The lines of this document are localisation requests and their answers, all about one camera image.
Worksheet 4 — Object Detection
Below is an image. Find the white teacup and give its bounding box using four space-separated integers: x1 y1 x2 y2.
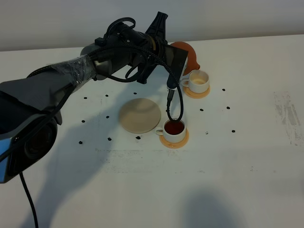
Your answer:
180 70 209 94
155 119 186 143

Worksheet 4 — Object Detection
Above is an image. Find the beige round teapot coaster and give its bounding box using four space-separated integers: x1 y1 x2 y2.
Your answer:
118 98 161 134

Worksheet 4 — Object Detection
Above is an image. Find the near orange cup coaster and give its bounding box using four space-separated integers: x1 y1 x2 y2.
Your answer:
159 130 189 149

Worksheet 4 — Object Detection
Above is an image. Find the orange cup coaster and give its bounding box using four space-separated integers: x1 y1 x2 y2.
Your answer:
183 86 210 99
159 130 189 149

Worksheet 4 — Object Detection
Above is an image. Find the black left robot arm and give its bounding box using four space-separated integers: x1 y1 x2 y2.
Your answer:
0 12 167 183

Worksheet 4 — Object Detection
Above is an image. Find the far white teacup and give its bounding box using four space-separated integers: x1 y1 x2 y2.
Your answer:
180 70 209 94

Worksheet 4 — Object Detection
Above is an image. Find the brown clay teapot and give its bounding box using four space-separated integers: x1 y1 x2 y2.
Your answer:
171 41 200 76

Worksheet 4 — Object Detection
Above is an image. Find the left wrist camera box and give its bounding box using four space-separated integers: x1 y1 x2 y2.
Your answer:
165 45 188 79

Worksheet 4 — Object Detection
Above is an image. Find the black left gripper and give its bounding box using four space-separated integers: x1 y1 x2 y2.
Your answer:
137 12 169 84

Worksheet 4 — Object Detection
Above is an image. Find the far orange cup coaster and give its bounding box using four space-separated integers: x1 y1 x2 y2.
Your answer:
183 86 210 99

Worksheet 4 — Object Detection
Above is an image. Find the near white teacup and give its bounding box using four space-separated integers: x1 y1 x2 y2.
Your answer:
155 119 186 143

